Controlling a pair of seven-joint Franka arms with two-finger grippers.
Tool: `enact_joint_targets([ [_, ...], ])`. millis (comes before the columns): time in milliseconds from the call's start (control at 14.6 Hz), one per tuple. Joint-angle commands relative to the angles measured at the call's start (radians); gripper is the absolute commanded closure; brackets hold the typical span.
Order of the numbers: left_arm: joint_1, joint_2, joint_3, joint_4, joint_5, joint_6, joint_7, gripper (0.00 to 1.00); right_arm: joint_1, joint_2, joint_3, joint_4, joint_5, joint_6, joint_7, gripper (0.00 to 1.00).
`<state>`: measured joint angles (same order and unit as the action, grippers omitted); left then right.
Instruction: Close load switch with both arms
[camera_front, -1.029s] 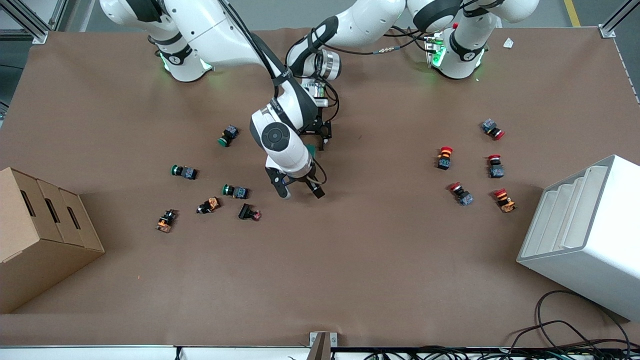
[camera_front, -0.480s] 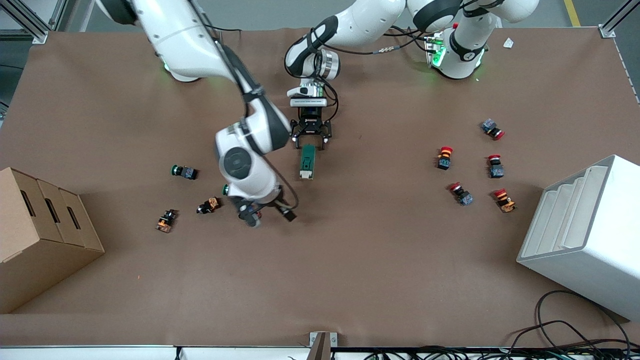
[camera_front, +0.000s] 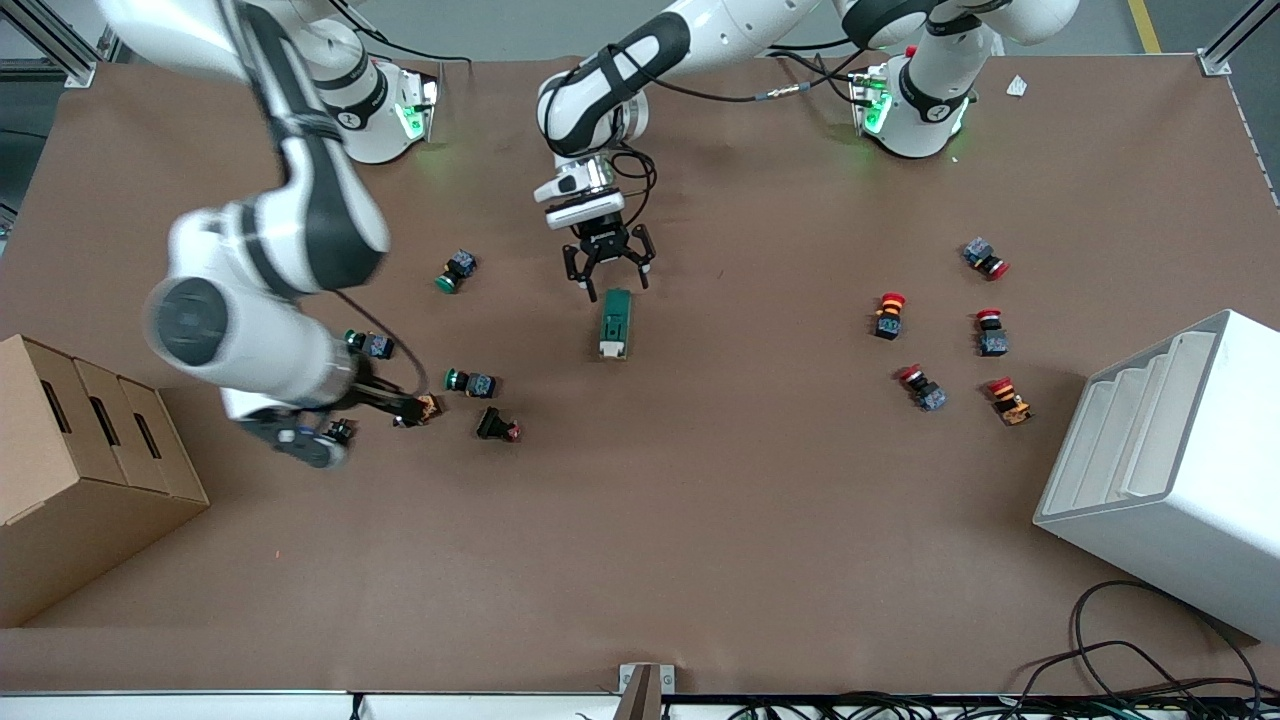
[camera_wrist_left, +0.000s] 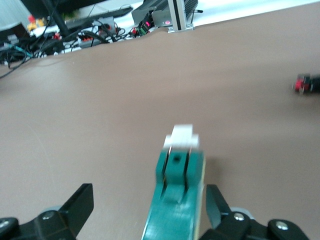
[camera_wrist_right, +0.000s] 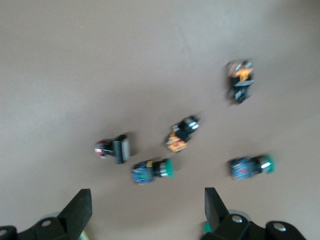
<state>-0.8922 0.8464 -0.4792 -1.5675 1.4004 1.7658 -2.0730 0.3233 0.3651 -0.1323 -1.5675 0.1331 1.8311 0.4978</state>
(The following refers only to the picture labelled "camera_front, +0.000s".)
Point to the brown cardboard box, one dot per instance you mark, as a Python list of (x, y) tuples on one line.
[(80, 520)]

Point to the white paper scrap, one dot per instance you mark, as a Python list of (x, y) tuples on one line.
[(1017, 86)]

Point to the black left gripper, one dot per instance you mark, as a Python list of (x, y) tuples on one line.
[(603, 241)]

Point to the red mushroom button orange block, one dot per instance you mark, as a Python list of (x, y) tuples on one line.
[(1012, 405)]

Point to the white tiered storage rack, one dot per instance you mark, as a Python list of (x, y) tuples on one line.
[(1200, 500)]

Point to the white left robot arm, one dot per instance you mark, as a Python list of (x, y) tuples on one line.
[(930, 100)]

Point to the black button switch red block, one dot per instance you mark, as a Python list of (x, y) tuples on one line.
[(492, 424)]

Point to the black orange button switch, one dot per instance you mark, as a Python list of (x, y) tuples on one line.
[(342, 430), (431, 403)]

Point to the brown paper table cover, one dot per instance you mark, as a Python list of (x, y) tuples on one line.
[(700, 520)]

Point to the white table edge rail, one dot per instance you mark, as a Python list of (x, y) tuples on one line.
[(200, 706)]

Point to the red mushroom button switch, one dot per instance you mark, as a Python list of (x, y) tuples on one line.
[(982, 255), (992, 340), (888, 320), (928, 393)]

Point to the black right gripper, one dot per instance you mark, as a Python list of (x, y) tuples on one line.
[(372, 396)]

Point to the green load switch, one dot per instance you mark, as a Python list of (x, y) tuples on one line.
[(615, 325)]

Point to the aluminium frame profile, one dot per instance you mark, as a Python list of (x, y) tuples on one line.
[(1230, 45), (60, 45)]

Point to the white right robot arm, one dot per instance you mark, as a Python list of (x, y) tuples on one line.
[(260, 300)]

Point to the green push button switch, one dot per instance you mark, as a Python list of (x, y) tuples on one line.
[(376, 346), (478, 384), (460, 265)]

